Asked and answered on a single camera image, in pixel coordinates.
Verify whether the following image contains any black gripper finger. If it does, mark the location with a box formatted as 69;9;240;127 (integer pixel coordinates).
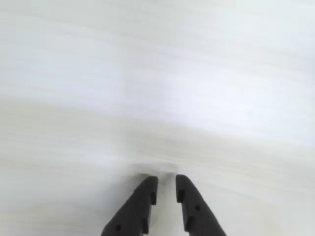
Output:
100;175;159;236
175;174;227;236

